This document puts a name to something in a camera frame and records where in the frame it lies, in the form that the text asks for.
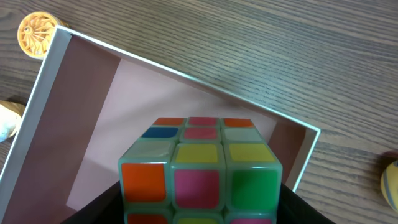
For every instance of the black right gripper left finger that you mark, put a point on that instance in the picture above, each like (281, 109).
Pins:
(105, 209)

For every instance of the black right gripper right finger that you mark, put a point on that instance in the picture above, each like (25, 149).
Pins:
(294, 210)

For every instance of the colourful puzzle cube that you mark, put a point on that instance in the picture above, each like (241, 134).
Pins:
(200, 170)

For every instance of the yellow ball with grey stripes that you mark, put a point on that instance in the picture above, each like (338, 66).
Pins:
(389, 185)

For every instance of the white cardboard box pink inside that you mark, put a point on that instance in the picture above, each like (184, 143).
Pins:
(91, 101)

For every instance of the white plush duck toy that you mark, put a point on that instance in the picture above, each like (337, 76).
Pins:
(11, 118)

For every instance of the small orange round wheel toy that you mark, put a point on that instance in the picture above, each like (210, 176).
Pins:
(35, 33)

